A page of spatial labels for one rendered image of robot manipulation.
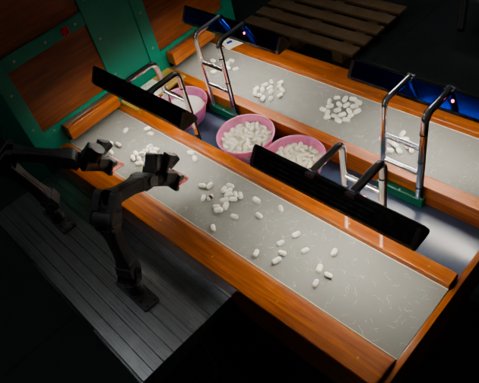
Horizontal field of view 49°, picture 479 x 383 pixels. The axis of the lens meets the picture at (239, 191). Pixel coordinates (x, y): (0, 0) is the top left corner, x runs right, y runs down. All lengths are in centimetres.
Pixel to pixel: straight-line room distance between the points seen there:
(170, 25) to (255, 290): 160
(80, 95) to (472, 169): 177
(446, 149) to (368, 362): 97
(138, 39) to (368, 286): 168
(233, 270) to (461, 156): 99
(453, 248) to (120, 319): 122
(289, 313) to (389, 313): 32
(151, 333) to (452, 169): 128
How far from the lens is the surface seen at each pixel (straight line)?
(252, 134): 239
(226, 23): 248
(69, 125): 263
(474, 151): 224
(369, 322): 175
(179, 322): 193
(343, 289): 181
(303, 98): 253
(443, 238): 202
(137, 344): 194
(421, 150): 190
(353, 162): 220
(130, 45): 276
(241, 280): 184
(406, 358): 170
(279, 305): 177
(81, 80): 266
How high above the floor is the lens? 227
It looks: 46 degrees down
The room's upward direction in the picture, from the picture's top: 16 degrees counter-clockwise
